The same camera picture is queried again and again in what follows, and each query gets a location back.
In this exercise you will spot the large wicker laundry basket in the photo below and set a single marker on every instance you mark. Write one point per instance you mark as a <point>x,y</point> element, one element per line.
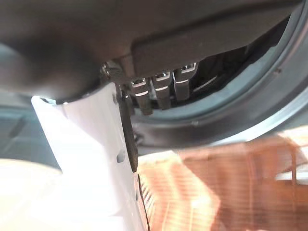
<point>216,187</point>

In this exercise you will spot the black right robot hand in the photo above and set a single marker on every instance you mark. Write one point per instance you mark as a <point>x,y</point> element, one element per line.
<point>96,29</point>

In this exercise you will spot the round glass washer door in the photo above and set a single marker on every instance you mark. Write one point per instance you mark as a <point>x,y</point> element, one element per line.
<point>21,192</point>

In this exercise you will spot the grey front-load washing machine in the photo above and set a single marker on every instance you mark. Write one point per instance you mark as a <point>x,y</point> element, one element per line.
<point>216,115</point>

